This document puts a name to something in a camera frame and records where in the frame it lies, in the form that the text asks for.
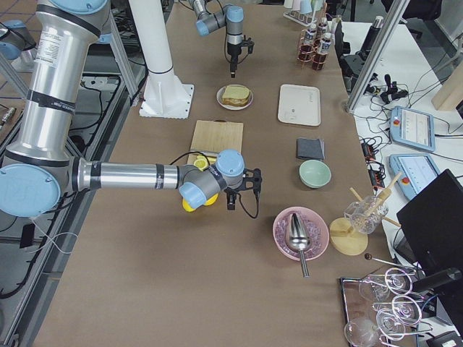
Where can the wine glass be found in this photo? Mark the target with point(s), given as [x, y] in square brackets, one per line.
[387, 329]
[405, 308]
[377, 287]

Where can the green bowl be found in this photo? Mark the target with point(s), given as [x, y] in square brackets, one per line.
[314, 173]

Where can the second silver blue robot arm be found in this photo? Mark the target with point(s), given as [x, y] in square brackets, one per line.
[231, 17]

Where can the aluminium frame post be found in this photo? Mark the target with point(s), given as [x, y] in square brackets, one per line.
[391, 21]

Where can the second robot arm gripper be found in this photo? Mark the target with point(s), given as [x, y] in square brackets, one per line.
[234, 46]

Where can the black glass tray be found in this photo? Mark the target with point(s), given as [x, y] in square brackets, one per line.
[355, 306]

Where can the yellow lemon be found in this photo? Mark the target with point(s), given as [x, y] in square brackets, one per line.
[211, 200]
[187, 206]

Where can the half lemon slice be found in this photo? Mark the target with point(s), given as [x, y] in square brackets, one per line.
[201, 163]

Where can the pink bowl with ice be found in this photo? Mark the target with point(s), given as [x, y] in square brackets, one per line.
[316, 229]

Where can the glass mug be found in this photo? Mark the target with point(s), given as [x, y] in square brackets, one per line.
[366, 215]

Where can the grey folded cloth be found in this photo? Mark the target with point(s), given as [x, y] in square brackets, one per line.
[308, 149]

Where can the metal scoop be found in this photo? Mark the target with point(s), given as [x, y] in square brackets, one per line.
[298, 241]

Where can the cream rabbit tray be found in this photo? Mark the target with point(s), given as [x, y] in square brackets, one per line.
[299, 105]

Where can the black monitor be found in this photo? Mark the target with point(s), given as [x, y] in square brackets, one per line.
[432, 224]

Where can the wooden mug stand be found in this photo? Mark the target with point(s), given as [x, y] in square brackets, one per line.
[343, 236]

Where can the copper wire bottle rack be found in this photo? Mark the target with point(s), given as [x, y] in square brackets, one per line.
[314, 44]

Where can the blue teach pendant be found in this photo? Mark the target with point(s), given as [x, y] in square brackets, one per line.
[412, 128]
[417, 171]

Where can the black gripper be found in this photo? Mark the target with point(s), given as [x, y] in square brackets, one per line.
[230, 191]

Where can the wooden cutting board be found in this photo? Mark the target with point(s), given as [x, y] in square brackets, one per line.
[216, 136]

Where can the tea bottle white cap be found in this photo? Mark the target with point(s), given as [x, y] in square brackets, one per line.
[306, 47]

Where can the white round plate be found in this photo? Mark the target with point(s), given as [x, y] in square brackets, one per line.
[220, 92]

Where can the plain bread slice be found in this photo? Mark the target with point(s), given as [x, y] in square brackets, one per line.
[235, 94]

